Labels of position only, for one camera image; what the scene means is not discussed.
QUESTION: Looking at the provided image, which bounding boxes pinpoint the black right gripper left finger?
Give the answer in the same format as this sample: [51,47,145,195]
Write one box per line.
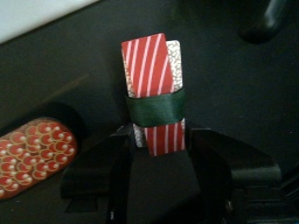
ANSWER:
[60,124,137,224]

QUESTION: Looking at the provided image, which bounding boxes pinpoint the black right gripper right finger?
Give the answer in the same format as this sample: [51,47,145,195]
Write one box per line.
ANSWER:
[185,123,285,224]

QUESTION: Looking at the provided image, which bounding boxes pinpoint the red striped salmon toy sushi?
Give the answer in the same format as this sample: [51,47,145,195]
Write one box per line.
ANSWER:
[119,32,189,158]

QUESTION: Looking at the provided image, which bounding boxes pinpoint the red roe toy sushi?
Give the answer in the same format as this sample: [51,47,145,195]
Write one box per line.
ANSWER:
[0,102,90,202]

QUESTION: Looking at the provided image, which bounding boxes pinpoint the white cutting mat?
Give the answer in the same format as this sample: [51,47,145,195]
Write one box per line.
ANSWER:
[0,0,100,46]

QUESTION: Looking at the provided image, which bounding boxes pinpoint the white toy pot black handles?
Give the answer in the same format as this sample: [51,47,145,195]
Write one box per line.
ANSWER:
[238,0,293,45]

